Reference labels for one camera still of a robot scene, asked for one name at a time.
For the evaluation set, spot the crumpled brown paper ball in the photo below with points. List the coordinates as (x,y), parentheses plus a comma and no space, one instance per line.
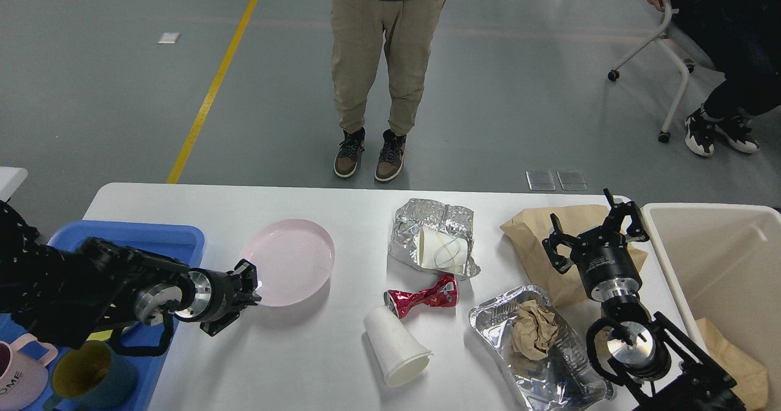
(535,330)

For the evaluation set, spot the aluminium foil tray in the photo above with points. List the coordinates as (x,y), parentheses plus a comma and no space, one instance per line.
(493,320)

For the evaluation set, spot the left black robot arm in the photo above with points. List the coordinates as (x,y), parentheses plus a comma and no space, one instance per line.
(62,297)

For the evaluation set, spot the person in dark trousers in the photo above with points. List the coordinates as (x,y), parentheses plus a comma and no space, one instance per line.
(742,39)

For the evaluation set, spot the brown paper in bin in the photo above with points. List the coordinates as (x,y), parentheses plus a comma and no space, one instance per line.
(752,377)

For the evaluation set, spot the crushed red can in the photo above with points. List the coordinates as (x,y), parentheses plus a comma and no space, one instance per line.
(444,293)

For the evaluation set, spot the dark teal mug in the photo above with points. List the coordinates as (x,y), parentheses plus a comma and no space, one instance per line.
(94,377)

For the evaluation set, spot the beige plastic bin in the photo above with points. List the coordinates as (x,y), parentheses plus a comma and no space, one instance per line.
(723,264)

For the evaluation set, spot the pink HOME mug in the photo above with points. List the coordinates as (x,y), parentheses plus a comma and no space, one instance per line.
(23,379)

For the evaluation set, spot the white side table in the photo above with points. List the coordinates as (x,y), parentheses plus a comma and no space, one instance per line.
(10,180)

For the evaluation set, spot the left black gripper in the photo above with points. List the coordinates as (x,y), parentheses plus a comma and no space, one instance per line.
(214,293)

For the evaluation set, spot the person in khaki trousers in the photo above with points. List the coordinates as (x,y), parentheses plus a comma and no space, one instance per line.
(364,31)

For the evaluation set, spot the clear plastic bottle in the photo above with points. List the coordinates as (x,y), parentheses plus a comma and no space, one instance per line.
(572,382)

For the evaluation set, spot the crumpled aluminium foil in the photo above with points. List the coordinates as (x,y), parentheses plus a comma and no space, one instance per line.
(418,214)

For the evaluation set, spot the yellow plate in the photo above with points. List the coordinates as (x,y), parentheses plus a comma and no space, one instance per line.
(106,334)

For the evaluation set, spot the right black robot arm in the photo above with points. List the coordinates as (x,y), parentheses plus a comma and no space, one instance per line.
(654,360)

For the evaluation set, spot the blue plastic tray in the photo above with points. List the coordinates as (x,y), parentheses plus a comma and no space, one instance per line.
(185,243)

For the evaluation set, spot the white paper cup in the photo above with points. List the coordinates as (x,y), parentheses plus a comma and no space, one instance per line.
(400,356)

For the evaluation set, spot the white office chair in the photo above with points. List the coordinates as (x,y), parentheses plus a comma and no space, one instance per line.
(683,51)

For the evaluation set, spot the pink plate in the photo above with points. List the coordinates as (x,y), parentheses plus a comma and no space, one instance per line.
(293,258)

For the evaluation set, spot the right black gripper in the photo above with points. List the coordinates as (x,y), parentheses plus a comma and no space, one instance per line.
(604,264)

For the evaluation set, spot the brown paper bag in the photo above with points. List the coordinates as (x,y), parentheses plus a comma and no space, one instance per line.
(528,229)

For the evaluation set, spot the crushed paper cup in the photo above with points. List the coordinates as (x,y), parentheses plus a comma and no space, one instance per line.
(441,251)

